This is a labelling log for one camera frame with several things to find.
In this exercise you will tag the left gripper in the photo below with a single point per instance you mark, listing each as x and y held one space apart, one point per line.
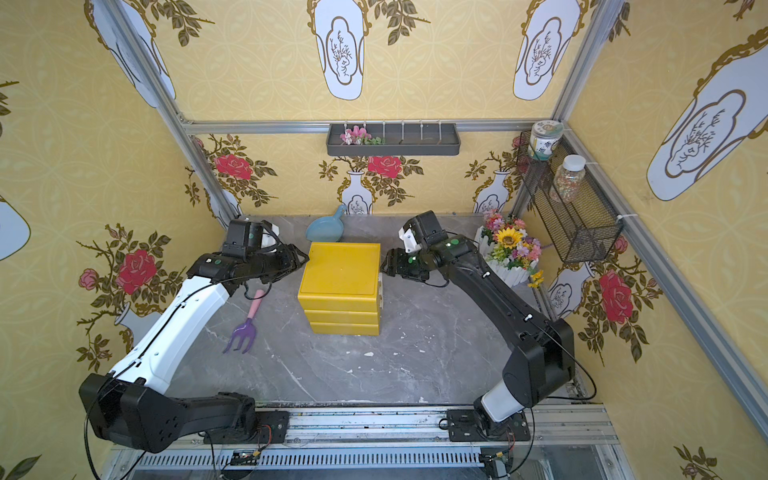
286 261

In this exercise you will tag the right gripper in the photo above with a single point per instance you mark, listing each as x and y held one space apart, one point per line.
402 264

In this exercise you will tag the yellow drawer cabinet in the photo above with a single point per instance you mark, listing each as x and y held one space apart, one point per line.
341 289

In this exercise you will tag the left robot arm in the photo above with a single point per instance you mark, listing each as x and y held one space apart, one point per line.
129 405

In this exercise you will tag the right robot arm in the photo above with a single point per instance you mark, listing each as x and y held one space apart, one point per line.
541 351

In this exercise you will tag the blue plastic dustpan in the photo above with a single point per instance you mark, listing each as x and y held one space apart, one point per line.
327 229

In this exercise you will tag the flowers in white fence pot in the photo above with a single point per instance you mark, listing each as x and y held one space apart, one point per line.
511 253

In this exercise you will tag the small pink flowers on shelf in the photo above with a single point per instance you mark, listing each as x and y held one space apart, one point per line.
359 136

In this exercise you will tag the clear jar white lid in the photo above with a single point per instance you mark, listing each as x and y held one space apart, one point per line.
568 178

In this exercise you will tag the jar with patterned label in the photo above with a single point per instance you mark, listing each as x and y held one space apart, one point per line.
545 136

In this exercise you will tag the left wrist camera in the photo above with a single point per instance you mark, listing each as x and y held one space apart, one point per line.
246 238

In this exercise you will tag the purple garden fork pink handle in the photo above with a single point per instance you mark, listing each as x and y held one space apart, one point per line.
243 336

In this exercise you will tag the dark grey wall shelf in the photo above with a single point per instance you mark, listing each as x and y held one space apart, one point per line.
400 138

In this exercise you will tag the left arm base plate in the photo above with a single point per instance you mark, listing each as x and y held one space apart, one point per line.
266 427

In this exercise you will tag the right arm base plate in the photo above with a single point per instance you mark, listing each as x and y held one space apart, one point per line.
469 425

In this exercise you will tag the black wire mesh basket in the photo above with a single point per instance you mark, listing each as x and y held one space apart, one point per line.
582 229

